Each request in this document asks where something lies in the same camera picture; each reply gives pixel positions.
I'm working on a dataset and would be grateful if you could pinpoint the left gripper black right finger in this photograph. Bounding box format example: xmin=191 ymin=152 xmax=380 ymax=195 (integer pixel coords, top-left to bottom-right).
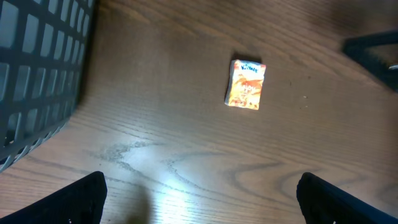
xmin=296 ymin=172 xmax=397 ymax=224

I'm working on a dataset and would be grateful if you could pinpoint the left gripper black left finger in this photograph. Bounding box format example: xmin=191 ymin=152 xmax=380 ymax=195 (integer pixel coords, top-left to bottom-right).
xmin=1 ymin=171 xmax=107 ymax=224

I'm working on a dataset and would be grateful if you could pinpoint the orange snack packet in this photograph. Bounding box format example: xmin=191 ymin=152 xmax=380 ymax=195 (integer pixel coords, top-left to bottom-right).
xmin=224 ymin=60 xmax=267 ymax=110

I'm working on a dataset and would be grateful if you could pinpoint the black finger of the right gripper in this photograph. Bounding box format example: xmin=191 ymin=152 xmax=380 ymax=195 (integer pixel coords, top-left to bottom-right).
xmin=341 ymin=30 xmax=397 ymax=92

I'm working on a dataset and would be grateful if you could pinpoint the dark grey plastic mesh basket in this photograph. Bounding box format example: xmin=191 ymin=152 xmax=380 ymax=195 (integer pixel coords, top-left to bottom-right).
xmin=1 ymin=0 xmax=96 ymax=170

